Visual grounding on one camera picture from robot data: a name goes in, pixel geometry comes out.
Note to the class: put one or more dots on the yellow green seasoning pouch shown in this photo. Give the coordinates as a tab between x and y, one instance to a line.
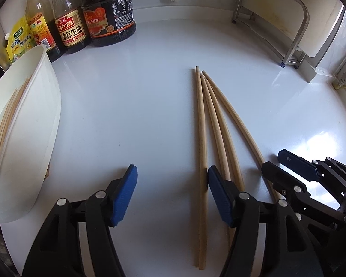
18	40

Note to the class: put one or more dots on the wooden chopstick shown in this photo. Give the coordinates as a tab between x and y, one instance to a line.
212	115
223	135
201	127
239	119

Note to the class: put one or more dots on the pile of wooden chopsticks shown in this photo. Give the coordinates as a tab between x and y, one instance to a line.
6	121

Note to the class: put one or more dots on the clear neck soy sauce bottle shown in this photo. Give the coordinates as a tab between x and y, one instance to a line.
72	31

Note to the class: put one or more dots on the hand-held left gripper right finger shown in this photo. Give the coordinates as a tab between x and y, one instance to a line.
219	196

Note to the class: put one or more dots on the large dark soy sauce jug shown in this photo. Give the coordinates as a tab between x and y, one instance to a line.
112	17

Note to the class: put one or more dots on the steel cutting board rack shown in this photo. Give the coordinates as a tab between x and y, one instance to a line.
300	34

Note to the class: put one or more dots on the white plastic chopstick container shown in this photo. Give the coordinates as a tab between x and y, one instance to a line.
37	150

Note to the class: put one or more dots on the yellow cap sauce bottle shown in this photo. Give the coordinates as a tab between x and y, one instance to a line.
41	28

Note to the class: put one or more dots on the white cutting board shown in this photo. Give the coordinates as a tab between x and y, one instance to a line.
325	31

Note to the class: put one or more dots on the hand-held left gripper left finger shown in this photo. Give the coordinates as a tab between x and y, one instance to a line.
124	196

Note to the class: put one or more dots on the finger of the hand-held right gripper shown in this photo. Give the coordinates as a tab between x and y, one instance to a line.
300	164
282	179

